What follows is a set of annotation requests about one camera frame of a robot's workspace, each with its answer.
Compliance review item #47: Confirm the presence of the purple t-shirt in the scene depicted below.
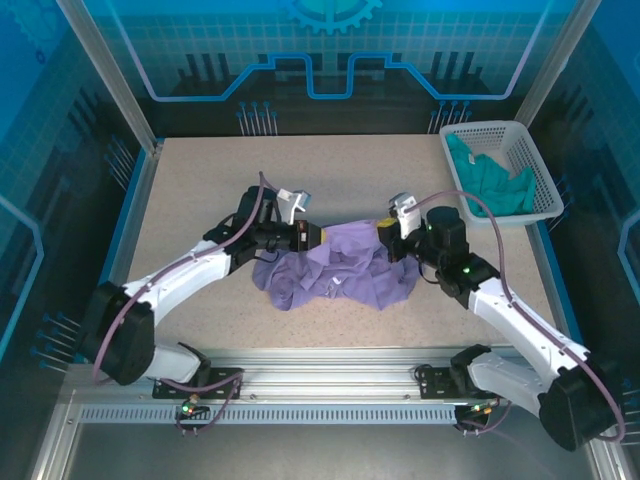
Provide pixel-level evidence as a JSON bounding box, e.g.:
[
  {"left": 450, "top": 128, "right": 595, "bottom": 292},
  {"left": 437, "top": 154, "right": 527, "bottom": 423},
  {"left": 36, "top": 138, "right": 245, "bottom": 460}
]
[{"left": 251, "top": 219, "right": 421, "bottom": 312}]

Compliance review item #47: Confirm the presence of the teal garment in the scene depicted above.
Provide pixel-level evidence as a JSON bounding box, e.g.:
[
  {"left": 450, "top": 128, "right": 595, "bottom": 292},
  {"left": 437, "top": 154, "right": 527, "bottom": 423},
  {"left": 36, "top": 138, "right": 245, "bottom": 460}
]
[{"left": 446, "top": 132, "right": 537, "bottom": 219}]

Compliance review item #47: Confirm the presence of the white plastic basket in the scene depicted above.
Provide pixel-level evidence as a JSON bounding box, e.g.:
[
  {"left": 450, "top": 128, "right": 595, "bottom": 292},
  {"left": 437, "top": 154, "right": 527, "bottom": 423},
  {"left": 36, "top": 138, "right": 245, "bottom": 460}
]
[{"left": 438, "top": 120, "right": 566, "bottom": 226}]

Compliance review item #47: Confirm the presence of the small connector board with LED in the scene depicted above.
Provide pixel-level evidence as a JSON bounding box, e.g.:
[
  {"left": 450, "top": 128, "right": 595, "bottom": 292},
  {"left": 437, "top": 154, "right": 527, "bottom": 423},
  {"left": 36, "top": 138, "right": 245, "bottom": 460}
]
[
  {"left": 174, "top": 397, "right": 211, "bottom": 421},
  {"left": 457, "top": 399, "right": 501, "bottom": 421}
]

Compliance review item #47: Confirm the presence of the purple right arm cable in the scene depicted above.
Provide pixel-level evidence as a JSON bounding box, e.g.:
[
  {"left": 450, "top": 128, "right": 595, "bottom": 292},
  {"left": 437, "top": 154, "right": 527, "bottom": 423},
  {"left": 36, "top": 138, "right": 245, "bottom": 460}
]
[{"left": 404, "top": 189, "right": 627, "bottom": 444}]

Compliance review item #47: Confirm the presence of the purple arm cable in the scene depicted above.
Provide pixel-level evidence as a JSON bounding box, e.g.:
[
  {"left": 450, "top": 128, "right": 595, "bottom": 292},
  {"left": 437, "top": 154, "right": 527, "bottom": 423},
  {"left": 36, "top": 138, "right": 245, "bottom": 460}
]
[
  {"left": 404, "top": 189, "right": 627, "bottom": 444},
  {"left": 92, "top": 171, "right": 281, "bottom": 436}
]

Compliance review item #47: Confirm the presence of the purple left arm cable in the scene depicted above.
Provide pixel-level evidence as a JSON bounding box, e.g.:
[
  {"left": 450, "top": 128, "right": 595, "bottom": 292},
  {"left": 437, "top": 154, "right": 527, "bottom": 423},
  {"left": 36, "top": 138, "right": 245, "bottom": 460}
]
[{"left": 92, "top": 171, "right": 281, "bottom": 436}]

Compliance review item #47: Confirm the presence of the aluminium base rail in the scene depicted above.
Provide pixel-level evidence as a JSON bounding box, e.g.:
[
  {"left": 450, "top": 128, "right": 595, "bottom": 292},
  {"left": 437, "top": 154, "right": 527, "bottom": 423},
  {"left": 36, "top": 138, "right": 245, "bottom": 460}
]
[{"left": 69, "top": 346, "right": 596, "bottom": 404}]

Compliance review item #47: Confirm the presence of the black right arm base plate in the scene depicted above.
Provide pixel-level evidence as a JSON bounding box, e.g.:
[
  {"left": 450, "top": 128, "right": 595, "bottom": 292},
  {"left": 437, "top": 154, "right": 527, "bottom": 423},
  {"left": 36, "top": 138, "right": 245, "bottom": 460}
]
[{"left": 417, "top": 363, "right": 516, "bottom": 401}]

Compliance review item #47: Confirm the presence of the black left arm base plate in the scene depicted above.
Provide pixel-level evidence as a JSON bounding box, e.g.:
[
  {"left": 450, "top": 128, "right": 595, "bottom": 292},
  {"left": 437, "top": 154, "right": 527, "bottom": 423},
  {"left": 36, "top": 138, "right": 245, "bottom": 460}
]
[{"left": 152, "top": 367, "right": 245, "bottom": 401}]

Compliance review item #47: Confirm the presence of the grey slotted cable duct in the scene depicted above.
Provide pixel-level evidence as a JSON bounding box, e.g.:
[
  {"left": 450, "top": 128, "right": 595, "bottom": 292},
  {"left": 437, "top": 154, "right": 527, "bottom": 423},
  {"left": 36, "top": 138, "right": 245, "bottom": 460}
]
[{"left": 79, "top": 403, "right": 464, "bottom": 426}]

